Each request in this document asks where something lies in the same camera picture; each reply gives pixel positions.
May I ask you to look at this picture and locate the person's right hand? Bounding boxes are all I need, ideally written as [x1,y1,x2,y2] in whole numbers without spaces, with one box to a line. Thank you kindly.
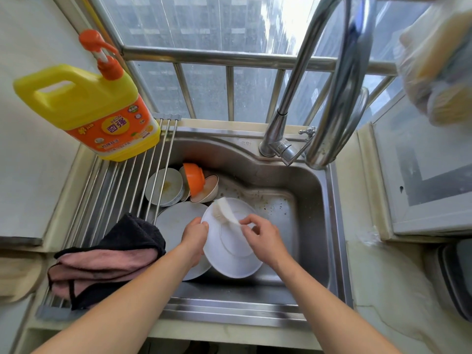
[238,214,293,270]

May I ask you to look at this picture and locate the person's left hand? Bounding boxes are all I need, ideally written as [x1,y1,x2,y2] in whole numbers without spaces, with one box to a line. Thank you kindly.
[180,217,210,270]

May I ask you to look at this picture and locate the white round plate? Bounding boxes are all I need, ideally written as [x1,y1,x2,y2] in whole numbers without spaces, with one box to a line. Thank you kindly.
[201,197,265,280]
[154,201,213,281]

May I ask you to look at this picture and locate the white dish cloth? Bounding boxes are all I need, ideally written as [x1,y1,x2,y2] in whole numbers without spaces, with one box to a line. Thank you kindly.
[215,198,256,231]

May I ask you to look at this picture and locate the person's right forearm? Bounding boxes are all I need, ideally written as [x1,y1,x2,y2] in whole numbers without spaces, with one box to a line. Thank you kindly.
[263,251,401,354]

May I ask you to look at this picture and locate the person's left forearm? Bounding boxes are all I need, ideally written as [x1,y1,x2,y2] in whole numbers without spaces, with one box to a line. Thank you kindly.
[31,244,202,354]

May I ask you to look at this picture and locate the beige bowl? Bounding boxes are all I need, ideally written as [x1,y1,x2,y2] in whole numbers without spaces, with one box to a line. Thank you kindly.
[190,175,220,204]

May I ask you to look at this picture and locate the stainless steel sink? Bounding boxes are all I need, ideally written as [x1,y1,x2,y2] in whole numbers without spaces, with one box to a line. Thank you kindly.
[64,123,355,329]

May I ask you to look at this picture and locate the orange bowl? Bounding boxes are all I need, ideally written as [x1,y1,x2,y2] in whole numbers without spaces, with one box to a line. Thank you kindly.
[182,163,206,196]

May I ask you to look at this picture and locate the white bowl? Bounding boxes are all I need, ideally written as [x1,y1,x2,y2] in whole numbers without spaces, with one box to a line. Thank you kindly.
[145,167,184,207]

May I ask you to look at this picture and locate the black and pink towel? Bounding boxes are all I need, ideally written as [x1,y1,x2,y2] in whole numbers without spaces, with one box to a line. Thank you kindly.
[47,213,167,311]

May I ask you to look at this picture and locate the steel roll-up drying rack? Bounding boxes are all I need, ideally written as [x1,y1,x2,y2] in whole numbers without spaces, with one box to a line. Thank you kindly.
[36,113,182,322]

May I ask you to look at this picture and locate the yellow detergent bottle orange pump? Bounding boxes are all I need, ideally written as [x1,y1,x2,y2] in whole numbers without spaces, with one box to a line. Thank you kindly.
[13,29,162,162]

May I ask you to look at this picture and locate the steel window railing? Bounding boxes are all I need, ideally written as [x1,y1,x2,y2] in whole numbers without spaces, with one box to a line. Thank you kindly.
[52,0,399,126]

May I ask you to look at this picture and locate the curved steel faucet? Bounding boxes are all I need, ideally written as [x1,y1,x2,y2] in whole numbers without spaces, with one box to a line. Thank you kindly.
[258,0,377,171]

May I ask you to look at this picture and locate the white framed glass panel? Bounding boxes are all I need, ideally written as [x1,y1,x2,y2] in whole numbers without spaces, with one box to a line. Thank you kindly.
[370,88,472,237]

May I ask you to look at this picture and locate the wooden cutting board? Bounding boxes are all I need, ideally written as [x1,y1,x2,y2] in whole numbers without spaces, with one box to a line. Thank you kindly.
[0,250,45,305]

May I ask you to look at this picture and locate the black container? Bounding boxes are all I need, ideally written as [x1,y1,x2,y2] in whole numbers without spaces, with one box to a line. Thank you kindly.
[436,239,472,323]

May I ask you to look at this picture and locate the clear plastic bag of sponges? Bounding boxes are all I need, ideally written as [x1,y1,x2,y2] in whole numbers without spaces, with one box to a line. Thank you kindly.
[394,0,472,126]

